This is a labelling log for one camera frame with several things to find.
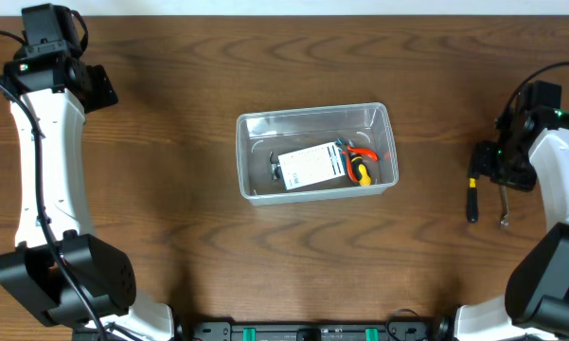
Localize stubby yellow black screwdriver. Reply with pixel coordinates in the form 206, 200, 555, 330
350, 154, 372, 187

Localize red handled pliers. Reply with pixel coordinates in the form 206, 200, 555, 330
335, 139, 379, 186

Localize blue white cardboard box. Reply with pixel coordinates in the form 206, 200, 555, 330
278, 142, 347, 190

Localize small claw hammer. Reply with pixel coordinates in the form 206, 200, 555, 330
269, 152, 281, 181

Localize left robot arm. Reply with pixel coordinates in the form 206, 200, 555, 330
0, 38, 175, 340

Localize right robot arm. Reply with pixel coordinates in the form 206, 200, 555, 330
441, 105, 569, 340

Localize clear plastic container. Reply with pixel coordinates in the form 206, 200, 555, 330
236, 102, 399, 206

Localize thin yellow black screwdriver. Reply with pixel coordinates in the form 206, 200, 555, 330
466, 177, 479, 224

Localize silver wrench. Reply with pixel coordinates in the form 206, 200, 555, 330
499, 186, 509, 227

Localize left black cable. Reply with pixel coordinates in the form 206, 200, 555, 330
0, 27, 124, 341

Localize black cable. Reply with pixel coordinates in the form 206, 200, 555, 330
495, 60, 569, 181
0, 27, 124, 341

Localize right black cable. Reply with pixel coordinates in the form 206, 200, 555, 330
495, 60, 569, 181

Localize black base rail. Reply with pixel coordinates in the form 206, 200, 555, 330
71, 320, 548, 341

